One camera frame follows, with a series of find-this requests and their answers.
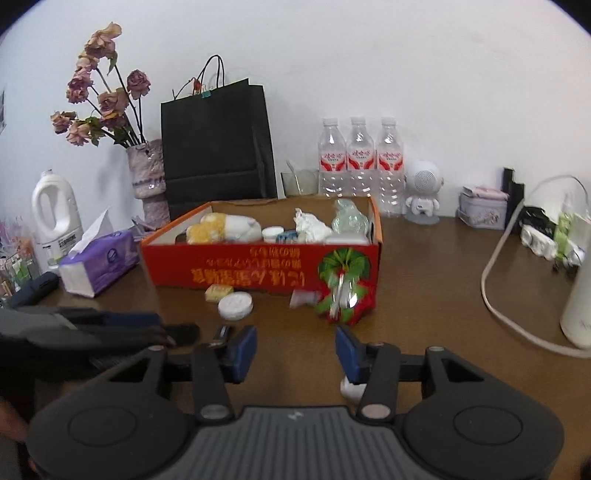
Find small green bottle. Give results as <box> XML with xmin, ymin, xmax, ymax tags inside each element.
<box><xmin>554</xmin><ymin>194</ymin><xmax>575</xmax><ymax>264</ymax></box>

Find white round lid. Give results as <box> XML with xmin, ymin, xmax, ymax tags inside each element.
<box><xmin>218</xmin><ymin>292</ymin><xmax>254</xmax><ymax>321</ymax></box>

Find small glass cup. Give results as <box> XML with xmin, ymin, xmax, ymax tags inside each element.
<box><xmin>281</xmin><ymin>170</ymin><xmax>320</xmax><ymax>198</ymax></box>

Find dark navy case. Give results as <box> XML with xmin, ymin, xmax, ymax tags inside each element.
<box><xmin>10</xmin><ymin>271</ymin><xmax>61</xmax><ymax>308</ymax></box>

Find white thermos bottle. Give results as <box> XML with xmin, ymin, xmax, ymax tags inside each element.
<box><xmin>560</xmin><ymin>265</ymin><xmax>591</xmax><ymax>349</ymax></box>

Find white power strip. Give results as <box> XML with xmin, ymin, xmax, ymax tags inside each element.
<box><xmin>521</xmin><ymin>207</ymin><xmax>587</xmax><ymax>268</ymax></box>

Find crumpled clear plastic wrapper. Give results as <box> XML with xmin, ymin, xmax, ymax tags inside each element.
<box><xmin>331</xmin><ymin>199</ymin><xmax>370</xmax><ymax>236</ymax></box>

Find yellow white plush toy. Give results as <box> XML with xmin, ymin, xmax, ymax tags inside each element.
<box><xmin>186</xmin><ymin>213</ymin><xmax>263</xmax><ymax>244</ymax></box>

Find pink mottled vase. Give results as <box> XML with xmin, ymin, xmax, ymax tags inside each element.
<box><xmin>126</xmin><ymin>138</ymin><xmax>171</xmax><ymax>228</ymax></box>

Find black paper bag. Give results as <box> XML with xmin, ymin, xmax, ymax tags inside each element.
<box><xmin>161</xmin><ymin>55</ymin><xmax>279</xmax><ymax>221</ymax></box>

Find yellow snack packet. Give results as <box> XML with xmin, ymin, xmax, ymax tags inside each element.
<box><xmin>204</xmin><ymin>284</ymin><xmax>234</xmax><ymax>303</ymax></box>

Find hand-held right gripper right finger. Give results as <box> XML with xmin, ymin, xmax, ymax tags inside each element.
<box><xmin>335</xmin><ymin>325</ymin><xmax>488</xmax><ymax>423</ymax></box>

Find colourful packets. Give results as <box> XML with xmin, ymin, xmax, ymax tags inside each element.
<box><xmin>0</xmin><ymin>215</ymin><xmax>38</xmax><ymax>301</ymax></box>

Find white astronaut figure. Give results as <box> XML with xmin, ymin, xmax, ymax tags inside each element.
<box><xmin>405</xmin><ymin>160</ymin><xmax>445</xmax><ymax>225</ymax></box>

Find clear plastic spoon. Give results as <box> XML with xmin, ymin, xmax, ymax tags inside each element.
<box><xmin>286</xmin><ymin>160</ymin><xmax>305</xmax><ymax>195</ymax></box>

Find white crumpled tissue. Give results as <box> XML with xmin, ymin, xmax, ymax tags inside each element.
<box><xmin>294</xmin><ymin>209</ymin><xmax>333</xmax><ymax>243</ymax></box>

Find dried pink roses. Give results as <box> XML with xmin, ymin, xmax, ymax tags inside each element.
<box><xmin>51</xmin><ymin>22</ymin><xmax>152</xmax><ymax>148</ymax></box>

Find red cardboard box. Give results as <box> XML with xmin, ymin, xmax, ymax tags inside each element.
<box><xmin>140</xmin><ymin>196</ymin><xmax>384</xmax><ymax>311</ymax></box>

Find floral tin box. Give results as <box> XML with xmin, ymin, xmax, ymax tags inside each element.
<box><xmin>458</xmin><ymin>191</ymin><xmax>509</xmax><ymax>230</ymax></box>

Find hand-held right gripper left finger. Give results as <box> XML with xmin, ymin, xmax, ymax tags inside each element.
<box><xmin>97</xmin><ymin>324</ymin><xmax>258</xmax><ymax>424</ymax></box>

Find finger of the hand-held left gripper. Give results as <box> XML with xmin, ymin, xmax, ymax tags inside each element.
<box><xmin>88</xmin><ymin>324</ymin><xmax>202</xmax><ymax>350</ymax></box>
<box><xmin>60</xmin><ymin>310</ymin><xmax>162</xmax><ymax>326</ymax></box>

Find small white object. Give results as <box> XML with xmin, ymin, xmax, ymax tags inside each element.
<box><xmin>340</xmin><ymin>376</ymin><xmax>365</xmax><ymax>401</ymax></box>

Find white cable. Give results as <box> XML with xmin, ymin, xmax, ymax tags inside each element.
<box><xmin>481</xmin><ymin>174</ymin><xmax>591</xmax><ymax>358</ymax></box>

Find purple tissue pack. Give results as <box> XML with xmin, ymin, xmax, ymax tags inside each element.
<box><xmin>58</xmin><ymin>208</ymin><xmax>140</xmax><ymax>297</ymax></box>

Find black adapter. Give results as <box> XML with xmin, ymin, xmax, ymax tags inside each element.
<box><xmin>502</xmin><ymin>167</ymin><xmax>526</xmax><ymax>217</ymax></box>

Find pink packet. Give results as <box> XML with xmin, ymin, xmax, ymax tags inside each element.
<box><xmin>463</xmin><ymin>185</ymin><xmax>509</xmax><ymax>200</ymax></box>

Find white detergent bottle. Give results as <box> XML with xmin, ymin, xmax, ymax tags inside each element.
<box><xmin>31</xmin><ymin>170</ymin><xmax>84</xmax><ymax>273</ymax></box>

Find clear water bottle red label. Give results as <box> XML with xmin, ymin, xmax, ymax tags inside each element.
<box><xmin>375</xmin><ymin>117</ymin><xmax>406</xmax><ymax>217</ymax></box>
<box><xmin>346</xmin><ymin>116</ymin><xmax>378</xmax><ymax>198</ymax></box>
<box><xmin>318</xmin><ymin>117</ymin><xmax>349</xmax><ymax>198</ymax></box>

